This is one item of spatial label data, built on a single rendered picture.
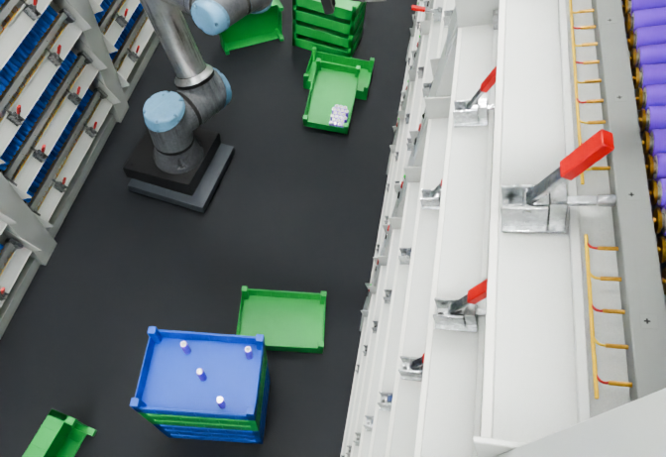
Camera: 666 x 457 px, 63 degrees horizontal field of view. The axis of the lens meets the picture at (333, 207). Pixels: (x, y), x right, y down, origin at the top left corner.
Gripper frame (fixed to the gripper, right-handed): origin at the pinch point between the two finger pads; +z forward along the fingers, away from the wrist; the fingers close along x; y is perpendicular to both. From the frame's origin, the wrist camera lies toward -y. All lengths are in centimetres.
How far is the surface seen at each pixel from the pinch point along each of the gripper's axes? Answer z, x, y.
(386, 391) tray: 15, -94, -2
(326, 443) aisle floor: 26, -90, -97
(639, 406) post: 1, -113, 72
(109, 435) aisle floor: -41, -101, -108
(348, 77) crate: 4, 62, -92
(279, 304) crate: 0, -48, -101
